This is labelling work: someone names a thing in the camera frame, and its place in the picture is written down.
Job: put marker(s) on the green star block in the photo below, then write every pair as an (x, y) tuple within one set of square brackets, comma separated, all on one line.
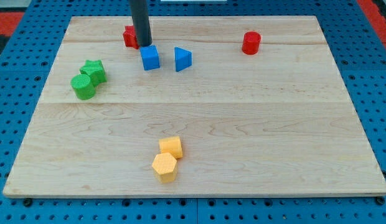
[(95, 70)]

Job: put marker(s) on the blue triangle block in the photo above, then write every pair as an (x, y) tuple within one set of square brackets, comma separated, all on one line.
[(183, 59)]

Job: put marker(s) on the yellow cube block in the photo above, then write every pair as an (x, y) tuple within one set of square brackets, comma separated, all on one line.
[(171, 145)]

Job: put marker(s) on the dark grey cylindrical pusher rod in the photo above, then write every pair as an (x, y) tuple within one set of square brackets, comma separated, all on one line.
[(140, 17)]

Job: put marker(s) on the light wooden board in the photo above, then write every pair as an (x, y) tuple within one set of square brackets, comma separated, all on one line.
[(279, 123)]

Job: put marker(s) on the red star block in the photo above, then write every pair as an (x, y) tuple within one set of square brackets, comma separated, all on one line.
[(129, 37)]

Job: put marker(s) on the green cylinder block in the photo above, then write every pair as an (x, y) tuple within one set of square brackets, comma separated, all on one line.
[(83, 86)]

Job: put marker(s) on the yellow hexagon block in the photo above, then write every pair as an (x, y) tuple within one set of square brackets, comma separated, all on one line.
[(165, 167)]

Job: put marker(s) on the red cylinder block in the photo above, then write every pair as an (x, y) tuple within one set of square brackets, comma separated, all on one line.
[(251, 43)]

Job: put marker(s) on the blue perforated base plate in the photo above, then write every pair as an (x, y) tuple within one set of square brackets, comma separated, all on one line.
[(360, 53)]

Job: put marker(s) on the blue cube block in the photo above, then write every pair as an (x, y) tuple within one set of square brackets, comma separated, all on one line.
[(150, 57)]

